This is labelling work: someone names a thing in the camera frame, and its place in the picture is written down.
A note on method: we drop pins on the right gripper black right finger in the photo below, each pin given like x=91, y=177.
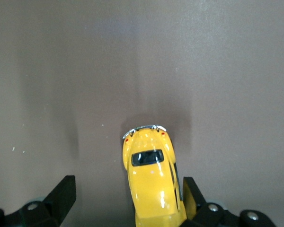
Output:
x=210, y=217

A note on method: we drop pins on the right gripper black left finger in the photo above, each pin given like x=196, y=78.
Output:
x=45, y=215

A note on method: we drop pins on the yellow beetle toy car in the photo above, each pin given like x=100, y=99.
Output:
x=151, y=189

